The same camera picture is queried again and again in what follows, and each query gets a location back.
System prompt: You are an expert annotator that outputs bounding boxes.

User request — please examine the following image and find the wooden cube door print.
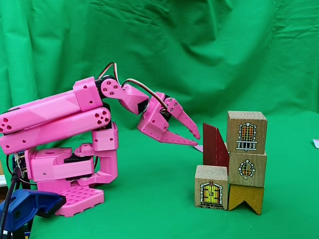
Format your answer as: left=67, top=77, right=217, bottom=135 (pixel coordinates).
left=194, top=164, right=229, bottom=211

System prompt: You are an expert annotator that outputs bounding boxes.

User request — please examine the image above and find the green cloth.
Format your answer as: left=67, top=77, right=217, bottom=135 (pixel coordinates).
left=0, top=0, right=319, bottom=239

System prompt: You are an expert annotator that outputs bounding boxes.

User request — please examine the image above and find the tricolour servo cable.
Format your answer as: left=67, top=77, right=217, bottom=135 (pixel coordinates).
left=121, top=79, right=168, bottom=112
left=97, top=61, right=121, bottom=84

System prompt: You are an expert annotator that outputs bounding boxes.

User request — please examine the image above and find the blue clamp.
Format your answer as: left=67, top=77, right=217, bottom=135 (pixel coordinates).
left=0, top=189, right=67, bottom=239

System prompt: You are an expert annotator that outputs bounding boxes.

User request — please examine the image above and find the wooden cube oval window print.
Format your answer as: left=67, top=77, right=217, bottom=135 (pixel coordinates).
left=228, top=151, right=267, bottom=188

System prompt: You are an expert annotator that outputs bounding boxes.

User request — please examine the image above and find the yellow notched wooden block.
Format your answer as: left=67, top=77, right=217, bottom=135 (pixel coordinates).
left=228, top=183, right=265, bottom=216

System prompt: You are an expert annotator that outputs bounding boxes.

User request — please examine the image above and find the dark red wedge block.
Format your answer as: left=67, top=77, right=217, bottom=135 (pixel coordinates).
left=202, top=122, right=230, bottom=167

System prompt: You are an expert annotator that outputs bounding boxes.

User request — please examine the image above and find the black cable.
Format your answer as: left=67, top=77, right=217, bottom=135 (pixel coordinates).
left=0, top=167, right=21, bottom=239

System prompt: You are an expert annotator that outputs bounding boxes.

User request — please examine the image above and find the wooden cube tall window print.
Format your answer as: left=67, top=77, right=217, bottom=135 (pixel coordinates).
left=226, top=111, right=268, bottom=155

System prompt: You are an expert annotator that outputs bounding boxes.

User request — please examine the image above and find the circuit board on base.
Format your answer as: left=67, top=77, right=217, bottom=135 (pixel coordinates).
left=11, top=149, right=32, bottom=181

